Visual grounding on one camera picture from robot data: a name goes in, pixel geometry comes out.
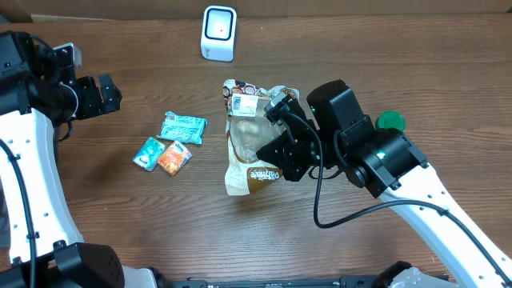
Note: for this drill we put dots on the blue-green tissue pack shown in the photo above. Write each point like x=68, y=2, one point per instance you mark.
x=147, y=157

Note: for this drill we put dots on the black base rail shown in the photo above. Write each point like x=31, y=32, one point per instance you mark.
x=400, y=274

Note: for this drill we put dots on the green-lid jar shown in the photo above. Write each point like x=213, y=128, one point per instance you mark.
x=390, y=119

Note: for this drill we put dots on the white barcode scanner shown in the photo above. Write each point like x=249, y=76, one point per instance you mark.
x=218, y=33

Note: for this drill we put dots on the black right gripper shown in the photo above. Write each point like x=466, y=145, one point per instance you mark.
x=287, y=157

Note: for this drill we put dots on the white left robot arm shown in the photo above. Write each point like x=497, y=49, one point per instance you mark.
x=39, y=93

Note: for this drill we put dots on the teal wet wipes pack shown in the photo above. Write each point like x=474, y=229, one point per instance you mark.
x=185, y=129

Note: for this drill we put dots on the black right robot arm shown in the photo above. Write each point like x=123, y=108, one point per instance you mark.
x=380, y=158

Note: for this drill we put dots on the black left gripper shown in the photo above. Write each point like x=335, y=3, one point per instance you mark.
x=98, y=97

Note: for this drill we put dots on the brown clear snack pouch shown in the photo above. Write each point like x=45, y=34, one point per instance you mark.
x=247, y=131

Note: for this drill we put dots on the orange Kleenex tissue pack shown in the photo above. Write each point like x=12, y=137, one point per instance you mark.
x=174, y=158

